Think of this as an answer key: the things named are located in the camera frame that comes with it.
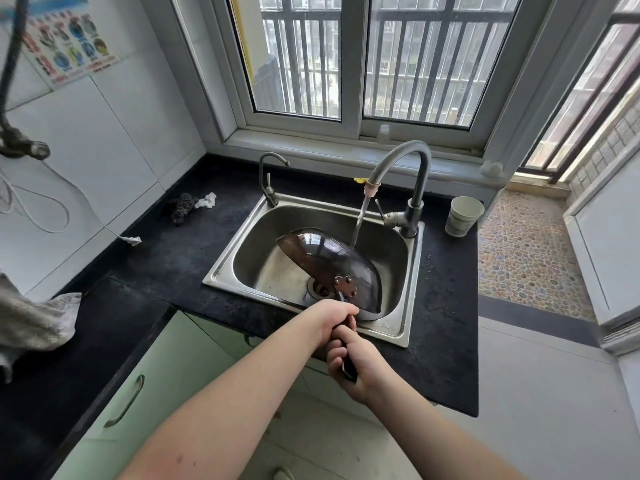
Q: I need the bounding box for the person's right hand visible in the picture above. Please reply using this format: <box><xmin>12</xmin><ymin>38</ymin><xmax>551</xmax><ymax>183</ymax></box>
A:
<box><xmin>325</xmin><ymin>322</ymin><xmax>397</xmax><ymax>406</ymax></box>

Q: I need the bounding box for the person's left hand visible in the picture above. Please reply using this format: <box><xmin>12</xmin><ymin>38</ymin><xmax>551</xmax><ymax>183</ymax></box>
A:
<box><xmin>305</xmin><ymin>299</ymin><xmax>361</xmax><ymax>355</ymax></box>

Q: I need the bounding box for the black wok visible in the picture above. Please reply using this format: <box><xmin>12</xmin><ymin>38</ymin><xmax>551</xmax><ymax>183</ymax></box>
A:
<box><xmin>275</xmin><ymin>226</ymin><xmax>383</xmax><ymax>385</ymax></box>

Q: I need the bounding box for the large steel faucet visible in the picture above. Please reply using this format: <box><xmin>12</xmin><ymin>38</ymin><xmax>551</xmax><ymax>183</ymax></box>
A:
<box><xmin>363</xmin><ymin>140</ymin><xmax>433</xmax><ymax>239</ymax></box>

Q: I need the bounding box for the person's right forearm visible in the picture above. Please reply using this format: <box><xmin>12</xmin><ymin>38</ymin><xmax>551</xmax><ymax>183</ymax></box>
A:
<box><xmin>369</xmin><ymin>374</ymin><xmax>526</xmax><ymax>480</ymax></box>

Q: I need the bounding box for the person's left forearm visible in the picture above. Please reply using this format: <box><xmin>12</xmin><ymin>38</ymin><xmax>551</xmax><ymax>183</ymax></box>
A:
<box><xmin>117</xmin><ymin>314</ymin><xmax>331</xmax><ymax>480</ymax></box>

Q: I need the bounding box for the green sink cabinet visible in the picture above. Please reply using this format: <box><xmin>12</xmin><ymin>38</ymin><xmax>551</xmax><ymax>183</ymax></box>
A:
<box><xmin>185</xmin><ymin>312</ymin><xmax>436</xmax><ymax>425</ymax></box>

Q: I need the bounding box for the stainless steel sink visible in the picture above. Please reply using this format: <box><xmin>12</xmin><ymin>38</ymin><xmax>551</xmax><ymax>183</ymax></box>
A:
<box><xmin>202</xmin><ymin>192</ymin><xmax>426</xmax><ymax>349</ymax></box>

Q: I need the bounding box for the thin dark gooseneck faucet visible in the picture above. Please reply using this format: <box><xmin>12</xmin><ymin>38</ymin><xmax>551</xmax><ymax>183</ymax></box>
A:
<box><xmin>257</xmin><ymin>152</ymin><xmax>291</xmax><ymax>209</ymax></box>

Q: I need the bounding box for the white paper cup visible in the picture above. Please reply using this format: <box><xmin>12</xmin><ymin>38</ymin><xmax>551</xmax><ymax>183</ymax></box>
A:
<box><xmin>444</xmin><ymin>195</ymin><xmax>486</xmax><ymax>239</ymax></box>

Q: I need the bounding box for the dark steel wool scrubber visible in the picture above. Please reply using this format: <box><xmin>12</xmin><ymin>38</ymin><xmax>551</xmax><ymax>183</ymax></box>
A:
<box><xmin>167</xmin><ymin>192</ymin><xmax>200</xmax><ymax>227</ymax></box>

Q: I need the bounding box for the row of metal window bars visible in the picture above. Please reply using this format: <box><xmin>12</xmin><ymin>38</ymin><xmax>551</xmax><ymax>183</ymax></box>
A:
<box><xmin>259</xmin><ymin>0</ymin><xmax>521</xmax><ymax>125</ymax></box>

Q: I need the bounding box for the yellow outdoor pipe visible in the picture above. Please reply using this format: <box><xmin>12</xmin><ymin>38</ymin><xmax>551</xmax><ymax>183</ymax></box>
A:
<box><xmin>232</xmin><ymin>0</ymin><xmax>256</xmax><ymax>81</ymax></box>

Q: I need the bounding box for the grey towel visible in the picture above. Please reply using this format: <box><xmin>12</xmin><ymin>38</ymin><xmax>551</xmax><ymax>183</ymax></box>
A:
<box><xmin>0</xmin><ymin>272</ymin><xmax>83</xmax><ymax>385</ymax></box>

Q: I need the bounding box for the white cable with plug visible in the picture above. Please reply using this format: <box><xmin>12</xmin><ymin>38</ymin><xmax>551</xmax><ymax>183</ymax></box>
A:
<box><xmin>0</xmin><ymin>164</ymin><xmax>143</xmax><ymax>247</ymax></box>

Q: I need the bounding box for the white window frame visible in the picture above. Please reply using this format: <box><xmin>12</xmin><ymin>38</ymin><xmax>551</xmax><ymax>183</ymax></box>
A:
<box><xmin>139</xmin><ymin>0</ymin><xmax>601</xmax><ymax>171</ymax></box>

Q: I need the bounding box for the white sliding door frame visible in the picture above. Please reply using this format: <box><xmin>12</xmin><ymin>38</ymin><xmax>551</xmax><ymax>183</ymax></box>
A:
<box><xmin>562</xmin><ymin>144</ymin><xmax>640</xmax><ymax>355</ymax></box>

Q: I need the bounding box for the dark balcony window frame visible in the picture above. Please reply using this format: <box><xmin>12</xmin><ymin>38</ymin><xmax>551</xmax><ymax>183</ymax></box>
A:
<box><xmin>517</xmin><ymin>0</ymin><xmax>640</xmax><ymax>185</ymax></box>

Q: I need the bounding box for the dark metal wall tap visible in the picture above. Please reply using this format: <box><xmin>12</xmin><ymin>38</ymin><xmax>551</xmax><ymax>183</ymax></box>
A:
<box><xmin>0</xmin><ymin>122</ymin><xmax>52</xmax><ymax>161</ymax></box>

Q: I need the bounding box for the colourful wall poster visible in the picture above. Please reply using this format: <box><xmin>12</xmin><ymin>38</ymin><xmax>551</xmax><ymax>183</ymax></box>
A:
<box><xmin>0</xmin><ymin>0</ymin><xmax>121</xmax><ymax>91</ymax></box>

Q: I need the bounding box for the dark braided hose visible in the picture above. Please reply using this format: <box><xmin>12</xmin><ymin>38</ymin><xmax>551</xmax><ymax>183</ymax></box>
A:
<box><xmin>0</xmin><ymin>0</ymin><xmax>31</xmax><ymax>125</ymax></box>

